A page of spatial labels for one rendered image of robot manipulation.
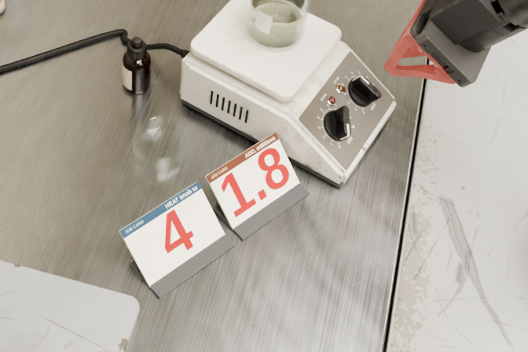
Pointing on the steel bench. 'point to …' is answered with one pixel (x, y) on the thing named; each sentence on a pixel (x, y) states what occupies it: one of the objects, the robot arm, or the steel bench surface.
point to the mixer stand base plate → (61, 313)
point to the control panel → (345, 71)
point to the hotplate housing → (269, 111)
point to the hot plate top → (227, 51)
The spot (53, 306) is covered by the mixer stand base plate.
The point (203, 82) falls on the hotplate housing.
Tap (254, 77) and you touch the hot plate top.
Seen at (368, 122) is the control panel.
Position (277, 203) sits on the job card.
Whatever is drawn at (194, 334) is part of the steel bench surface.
